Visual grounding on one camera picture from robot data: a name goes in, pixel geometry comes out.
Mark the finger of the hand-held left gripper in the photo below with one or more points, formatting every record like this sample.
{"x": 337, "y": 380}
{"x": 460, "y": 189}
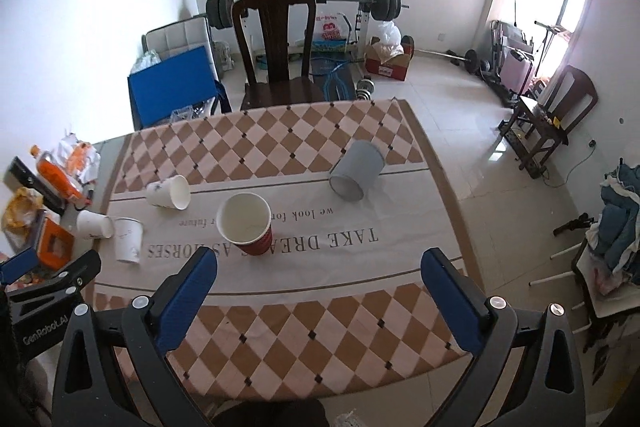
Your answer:
{"x": 70, "y": 274}
{"x": 17, "y": 269}

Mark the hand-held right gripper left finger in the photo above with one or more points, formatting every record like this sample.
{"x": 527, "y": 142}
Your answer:
{"x": 185, "y": 302}

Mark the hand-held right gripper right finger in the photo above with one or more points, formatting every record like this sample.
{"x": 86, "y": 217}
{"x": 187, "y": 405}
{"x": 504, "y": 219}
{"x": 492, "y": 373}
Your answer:
{"x": 452, "y": 302}

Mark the grey cup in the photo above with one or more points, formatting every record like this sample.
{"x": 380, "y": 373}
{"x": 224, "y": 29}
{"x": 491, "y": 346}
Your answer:
{"x": 362, "y": 162}

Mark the white paper cup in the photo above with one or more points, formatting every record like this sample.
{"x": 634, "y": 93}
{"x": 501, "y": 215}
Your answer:
{"x": 165, "y": 194}
{"x": 92, "y": 224}
{"x": 127, "y": 242}

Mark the red paper cup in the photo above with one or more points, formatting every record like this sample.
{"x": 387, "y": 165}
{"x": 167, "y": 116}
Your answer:
{"x": 245, "y": 219}

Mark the orange box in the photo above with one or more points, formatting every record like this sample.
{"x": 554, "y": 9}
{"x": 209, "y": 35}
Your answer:
{"x": 55, "y": 244}

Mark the yellow snack bag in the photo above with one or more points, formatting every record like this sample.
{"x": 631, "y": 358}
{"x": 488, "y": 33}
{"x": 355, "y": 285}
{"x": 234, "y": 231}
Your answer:
{"x": 20, "y": 207}

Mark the long black box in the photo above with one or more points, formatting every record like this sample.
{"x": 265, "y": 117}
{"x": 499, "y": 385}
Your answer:
{"x": 22, "y": 174}

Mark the orange drink bottle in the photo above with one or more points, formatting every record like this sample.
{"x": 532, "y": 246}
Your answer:
{"x": 57, "y": 179}

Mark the white-legged chair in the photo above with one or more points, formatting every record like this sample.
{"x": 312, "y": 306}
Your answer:
{"x": 555, "y": 277}

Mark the checkered printed tablecloth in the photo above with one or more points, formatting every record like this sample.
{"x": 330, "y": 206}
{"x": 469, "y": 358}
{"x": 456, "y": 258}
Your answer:
{"x": 300, "y": 307}

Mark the white and orange snack wrappers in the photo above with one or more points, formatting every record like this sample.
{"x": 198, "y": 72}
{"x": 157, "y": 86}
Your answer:
{"x": 82, "y": 159}

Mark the person's dark trousers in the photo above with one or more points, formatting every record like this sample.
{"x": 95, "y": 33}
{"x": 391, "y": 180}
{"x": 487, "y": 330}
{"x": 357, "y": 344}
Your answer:
{"x": 270, "y": 414}

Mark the pile of clothes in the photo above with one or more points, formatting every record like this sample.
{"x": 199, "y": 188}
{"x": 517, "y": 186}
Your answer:
{"x": 620, "y": 217}

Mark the clear plastic packaging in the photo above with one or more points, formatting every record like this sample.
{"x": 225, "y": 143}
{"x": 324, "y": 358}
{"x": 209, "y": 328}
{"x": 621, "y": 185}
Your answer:
{"x": 192, "y": 112}

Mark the blue box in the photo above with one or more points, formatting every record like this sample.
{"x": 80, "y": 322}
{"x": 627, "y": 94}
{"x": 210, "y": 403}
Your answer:
{"x": 170, "y": 82}

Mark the small dumbbell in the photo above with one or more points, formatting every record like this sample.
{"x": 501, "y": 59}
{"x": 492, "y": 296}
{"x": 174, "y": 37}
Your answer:
{"x": 365, "y": 89}

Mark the pink suitcase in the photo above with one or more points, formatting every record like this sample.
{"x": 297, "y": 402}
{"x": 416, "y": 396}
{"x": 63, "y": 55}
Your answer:
{"x": 517, "y": 74}

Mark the brown wooden chair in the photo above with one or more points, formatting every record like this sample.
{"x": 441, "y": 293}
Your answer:
{"x": 580, "y": 99}

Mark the red cardboard box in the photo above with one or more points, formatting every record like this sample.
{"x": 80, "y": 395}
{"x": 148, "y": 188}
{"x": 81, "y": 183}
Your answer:
{"x": 387, "y": 69}

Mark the long thin barbell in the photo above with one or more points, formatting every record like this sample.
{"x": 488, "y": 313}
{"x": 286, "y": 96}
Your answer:
{"x": 470, "y": 59}

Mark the white cushioned chair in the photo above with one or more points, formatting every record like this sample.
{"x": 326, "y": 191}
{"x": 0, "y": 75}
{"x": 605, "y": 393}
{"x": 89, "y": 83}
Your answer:
{"x": 180, "y": 32}

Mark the dark wooden chair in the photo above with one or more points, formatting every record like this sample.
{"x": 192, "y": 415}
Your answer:
{"x": 272, "y": 32}

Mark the red and white plastic bag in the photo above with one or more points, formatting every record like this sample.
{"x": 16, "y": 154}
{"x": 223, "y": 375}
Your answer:
{"x": 330, "y": 29}

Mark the white squat rack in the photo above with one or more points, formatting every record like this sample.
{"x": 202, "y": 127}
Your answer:
{"x": 369, "y": 14}

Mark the barbell with black plates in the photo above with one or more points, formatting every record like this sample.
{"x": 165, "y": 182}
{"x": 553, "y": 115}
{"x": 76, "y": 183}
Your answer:
{"x": 385, "y": 2}

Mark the grey folding exercise frame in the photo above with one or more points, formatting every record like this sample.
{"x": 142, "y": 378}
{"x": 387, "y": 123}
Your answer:
{"x": 497, "y": 37}

